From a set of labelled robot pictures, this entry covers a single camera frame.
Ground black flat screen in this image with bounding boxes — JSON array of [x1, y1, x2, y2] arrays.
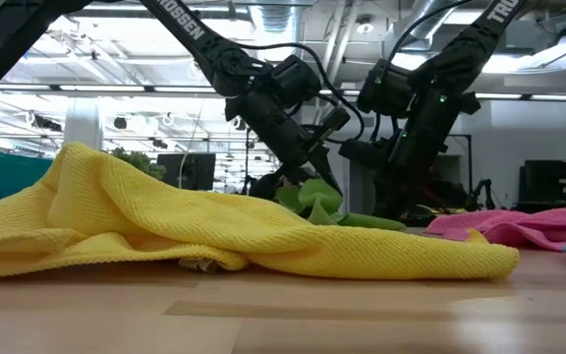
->
[[157, 152, 217, 192]]

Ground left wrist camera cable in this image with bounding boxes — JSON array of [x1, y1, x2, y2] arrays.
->
[[233, 41, 367, 144]]

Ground green microfiber towel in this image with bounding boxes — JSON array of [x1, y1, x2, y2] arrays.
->
[[273, 177, 407, 232]]

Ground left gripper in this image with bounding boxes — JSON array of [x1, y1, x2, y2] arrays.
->
[[223, 89, 344, 201]]

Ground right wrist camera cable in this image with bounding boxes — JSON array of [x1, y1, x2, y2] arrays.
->
[[385, 0, 461, 65]]

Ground black cabinet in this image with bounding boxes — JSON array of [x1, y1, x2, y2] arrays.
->
[[518, 159, 566, 213]]

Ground pink microfiber towel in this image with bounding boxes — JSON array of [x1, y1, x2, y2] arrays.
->
[[424, 206, 566, 253]]

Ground white column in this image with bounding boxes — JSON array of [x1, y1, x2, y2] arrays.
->
[[63, 96, 105, 151]]

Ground large silver ventilation duct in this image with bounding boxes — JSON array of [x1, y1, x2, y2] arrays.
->
[[400, 0, 465, 55]]

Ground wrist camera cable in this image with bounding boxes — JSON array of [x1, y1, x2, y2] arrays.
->
[[233, 41, 367, 144], [385, 0, 461, 65]]

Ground green artificial plant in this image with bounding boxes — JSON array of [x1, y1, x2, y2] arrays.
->
[[110, 147, 167, 181]]

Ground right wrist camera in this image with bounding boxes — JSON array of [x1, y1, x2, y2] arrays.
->
[[337, 137, 387, 171]]

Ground tall black metal frame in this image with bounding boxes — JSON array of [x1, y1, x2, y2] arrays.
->
[[447, 133, 474, 198]]

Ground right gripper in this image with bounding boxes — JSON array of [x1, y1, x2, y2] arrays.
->
[[373, 84, 483, 220]]

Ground yellow microfiber towel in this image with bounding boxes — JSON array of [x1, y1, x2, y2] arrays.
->
[[0, 142, 520, 281]]

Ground small silver spiral duct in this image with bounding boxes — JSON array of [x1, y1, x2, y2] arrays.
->
[[251, 3, 300, 60]]

